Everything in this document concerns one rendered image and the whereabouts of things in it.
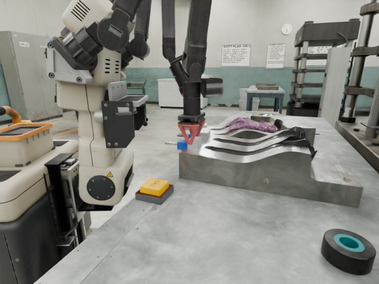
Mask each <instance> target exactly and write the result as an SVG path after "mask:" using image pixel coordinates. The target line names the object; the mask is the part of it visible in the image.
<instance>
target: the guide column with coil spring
mask: <svg viewBox="0 0 379 284"><path fill-rule="evenodd" d="M368 126H379V74H378V78H377V83H376V88H375V91H374V96H373V101H372V106H371V111H370V114H369V118H368V123H367V128H366V132H365V137H367V138H371V139H376V138H377V135H378V133H376V131H377V130H379V128H368Z"/></svg>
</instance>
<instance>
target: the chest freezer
mask: <svg viewBox="0 0 379 284"><path fill-rule="evenodd" d="M157 81H159V82H158V102H159V106H160V107H161V108H162V107H183V98H184V97H183V96H182V95H181V94H180V92H179V86H178V84H177V82H176V80H175V79H171V78H166V79H158V80H157ZM200 98H201V110H202V108H203V107H206V106H207V105H208V98H203V96H202V94H201V97H200Z"/></svg>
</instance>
